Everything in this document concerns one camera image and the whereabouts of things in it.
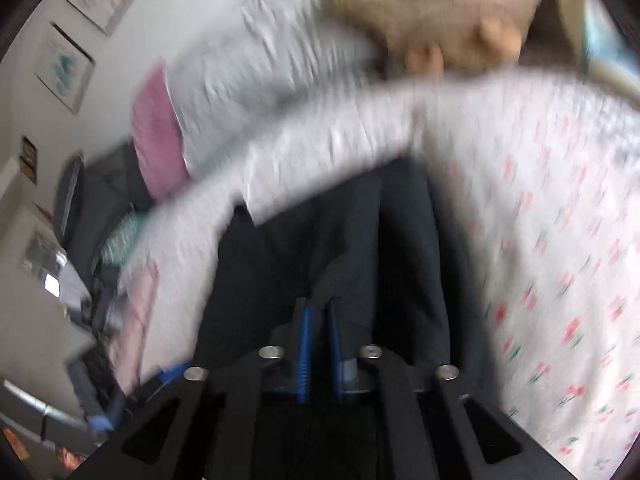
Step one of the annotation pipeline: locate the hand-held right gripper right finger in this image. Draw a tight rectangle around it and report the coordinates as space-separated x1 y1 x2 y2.
325 300 587 480

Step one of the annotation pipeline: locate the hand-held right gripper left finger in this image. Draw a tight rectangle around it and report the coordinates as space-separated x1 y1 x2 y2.
67 297 316 480

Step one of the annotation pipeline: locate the black garment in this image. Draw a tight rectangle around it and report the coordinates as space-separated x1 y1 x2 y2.
192 157 503 480

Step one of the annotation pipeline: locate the teal patterned cloth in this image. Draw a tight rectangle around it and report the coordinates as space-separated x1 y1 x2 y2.
100 210 146 267

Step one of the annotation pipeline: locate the pink pillow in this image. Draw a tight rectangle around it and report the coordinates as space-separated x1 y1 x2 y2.
131 61 192 199

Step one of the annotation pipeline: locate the floral white bed sheet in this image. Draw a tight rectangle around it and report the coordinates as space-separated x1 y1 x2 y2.
120 67 640 480

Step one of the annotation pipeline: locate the white pillow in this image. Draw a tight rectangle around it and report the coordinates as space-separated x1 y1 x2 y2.
165 0 387 172

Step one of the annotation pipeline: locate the beige plush robe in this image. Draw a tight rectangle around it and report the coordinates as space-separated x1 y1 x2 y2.
322 0 547 79

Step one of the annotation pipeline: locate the cream and blue tote bag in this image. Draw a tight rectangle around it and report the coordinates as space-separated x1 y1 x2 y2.
549 0 632 77

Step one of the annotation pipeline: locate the small dark wall picture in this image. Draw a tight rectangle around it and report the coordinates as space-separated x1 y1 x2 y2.
19 135 39 187

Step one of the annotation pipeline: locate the framed wall picture teal print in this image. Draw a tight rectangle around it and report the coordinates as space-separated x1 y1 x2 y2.
34 22 97 116

